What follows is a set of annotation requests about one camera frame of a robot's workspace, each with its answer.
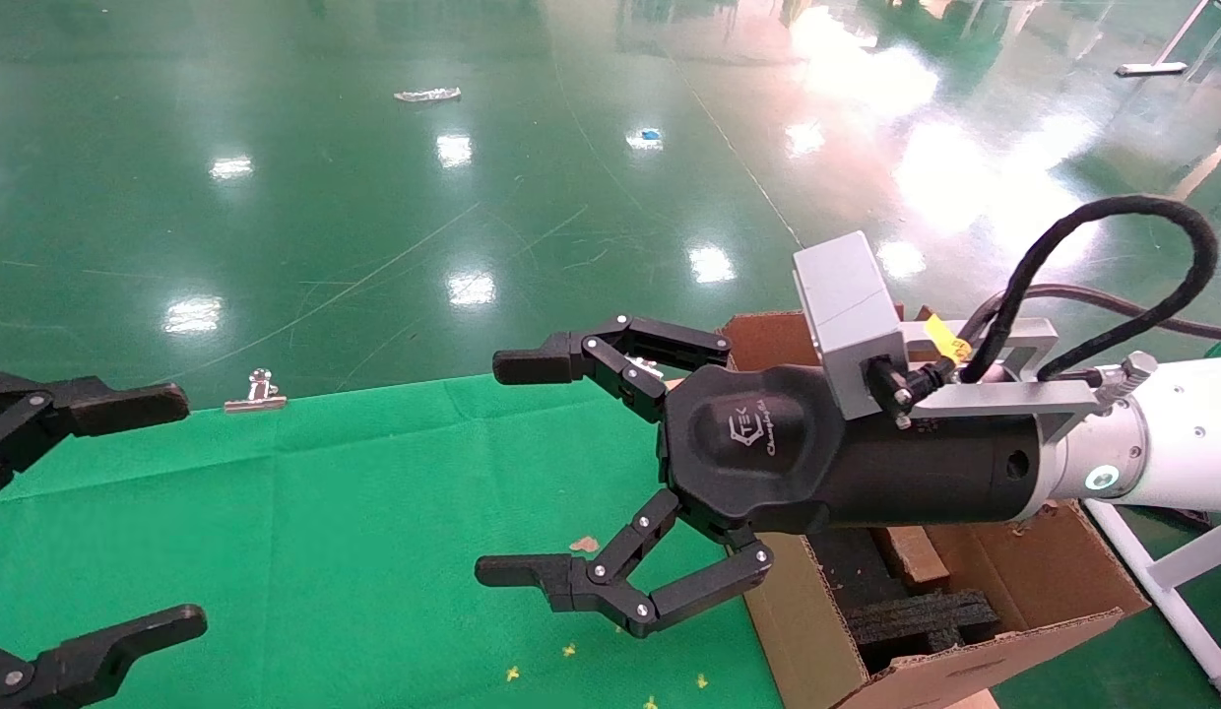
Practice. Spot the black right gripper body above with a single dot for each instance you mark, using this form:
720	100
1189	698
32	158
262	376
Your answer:
768	463

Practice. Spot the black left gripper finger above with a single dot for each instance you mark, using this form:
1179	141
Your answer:
128	406
98	660

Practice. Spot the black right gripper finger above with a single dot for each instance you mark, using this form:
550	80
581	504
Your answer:
591	581
610	354

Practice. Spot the brown wooden block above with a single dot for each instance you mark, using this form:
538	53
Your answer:
916	556

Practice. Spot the large open cardboard carton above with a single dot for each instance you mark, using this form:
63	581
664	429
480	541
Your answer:
1054	581

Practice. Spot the brown paper scrap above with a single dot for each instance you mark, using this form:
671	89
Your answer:
584	544

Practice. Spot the silver binder clip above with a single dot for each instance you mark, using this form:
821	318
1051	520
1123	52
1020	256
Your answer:
261	399

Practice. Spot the green table cloth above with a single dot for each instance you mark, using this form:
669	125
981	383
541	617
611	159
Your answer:
276	551

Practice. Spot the black foam insert block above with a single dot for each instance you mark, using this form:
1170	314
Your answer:
916	620

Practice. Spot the blue floor litter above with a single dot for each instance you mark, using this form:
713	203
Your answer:
651	135

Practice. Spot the white flat floor bar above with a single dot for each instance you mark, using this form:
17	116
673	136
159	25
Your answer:
1152	69

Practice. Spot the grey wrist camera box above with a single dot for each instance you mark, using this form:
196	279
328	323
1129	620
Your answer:
847	315

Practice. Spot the silver camera mount bracket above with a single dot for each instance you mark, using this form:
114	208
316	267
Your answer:
1004	397

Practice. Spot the white pipe frame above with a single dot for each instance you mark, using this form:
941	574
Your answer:
1201	556

